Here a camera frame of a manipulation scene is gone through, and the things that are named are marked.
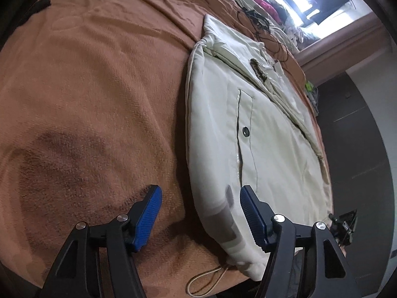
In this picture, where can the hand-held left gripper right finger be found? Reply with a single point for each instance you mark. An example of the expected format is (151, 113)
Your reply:
(252, 220)

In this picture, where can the pink garment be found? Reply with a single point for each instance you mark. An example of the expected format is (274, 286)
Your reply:
(263, 6)

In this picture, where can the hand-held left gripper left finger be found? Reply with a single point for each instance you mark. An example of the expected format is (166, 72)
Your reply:
(149, 217)

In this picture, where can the pink curtain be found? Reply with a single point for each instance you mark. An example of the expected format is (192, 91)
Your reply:
(341, 40)

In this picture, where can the white nightstand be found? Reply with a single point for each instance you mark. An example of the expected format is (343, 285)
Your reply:
(311, 96)

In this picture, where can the brown blanket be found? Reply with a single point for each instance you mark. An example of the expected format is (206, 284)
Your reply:
(93, 99)

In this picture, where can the white jacket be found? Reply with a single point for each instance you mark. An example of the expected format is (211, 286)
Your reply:
(273, 149)

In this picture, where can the folded black clothes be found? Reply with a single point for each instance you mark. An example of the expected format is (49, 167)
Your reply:
(40, 6)

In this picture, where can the pile of light clothes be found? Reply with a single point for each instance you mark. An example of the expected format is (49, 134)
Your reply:
(297, 32)

